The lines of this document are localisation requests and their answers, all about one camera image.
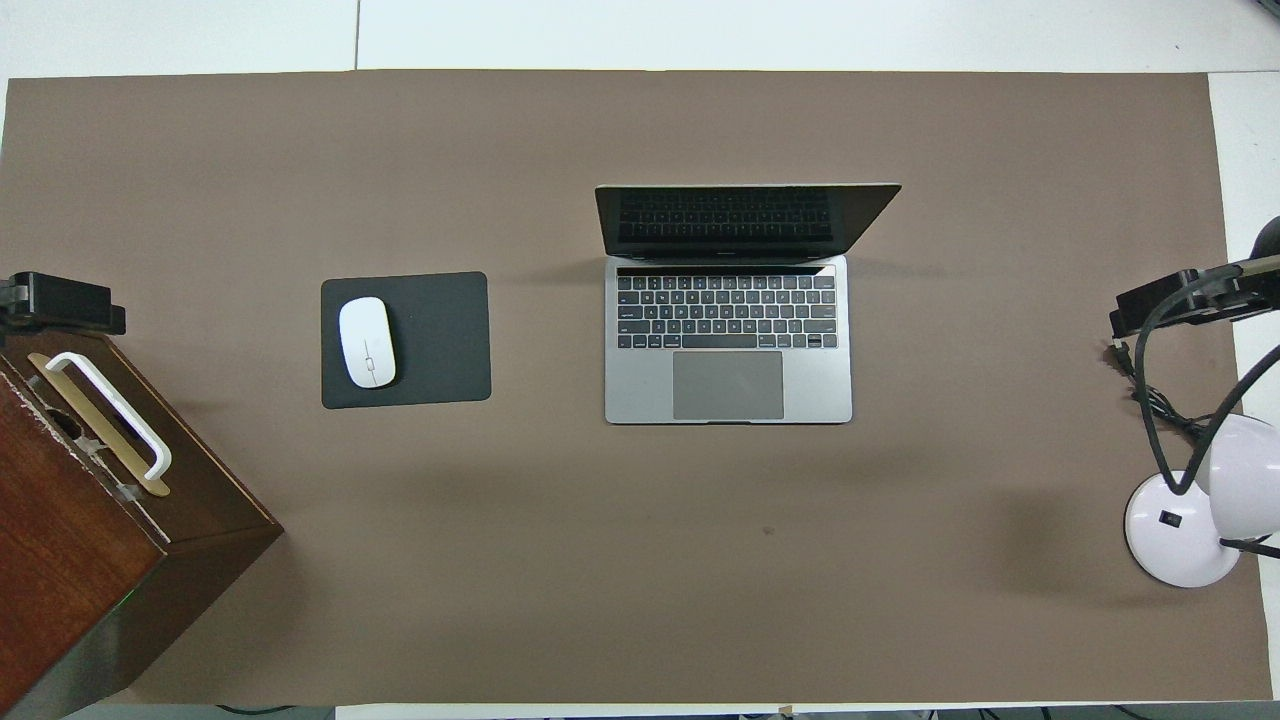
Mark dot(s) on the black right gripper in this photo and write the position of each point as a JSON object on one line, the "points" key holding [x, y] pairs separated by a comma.
{"points": [[1205, 298]]}

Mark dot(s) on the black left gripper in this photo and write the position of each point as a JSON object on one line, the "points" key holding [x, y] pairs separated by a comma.
{"points": [[40, 305]]}

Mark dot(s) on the grey silver laptop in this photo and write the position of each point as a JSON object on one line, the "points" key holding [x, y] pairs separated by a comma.
{"points": [[728, 385]]}

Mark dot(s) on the white desk lamp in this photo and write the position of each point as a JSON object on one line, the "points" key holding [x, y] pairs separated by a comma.
{"points": [[1180, 540]]}

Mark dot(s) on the brown wooden box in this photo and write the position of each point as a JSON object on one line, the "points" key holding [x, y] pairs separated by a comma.
{"points": [[70, 540]]}

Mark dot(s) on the white computer mouse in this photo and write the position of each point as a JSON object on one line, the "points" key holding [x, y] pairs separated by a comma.
{"points": [[366, 342]]}

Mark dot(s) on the black mouse pad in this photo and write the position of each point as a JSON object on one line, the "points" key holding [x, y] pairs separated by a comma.
{"points": [[440, 340]]}

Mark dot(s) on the brown table mat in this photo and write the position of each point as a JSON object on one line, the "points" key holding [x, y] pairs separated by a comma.
{"points": [[700, 600]]}

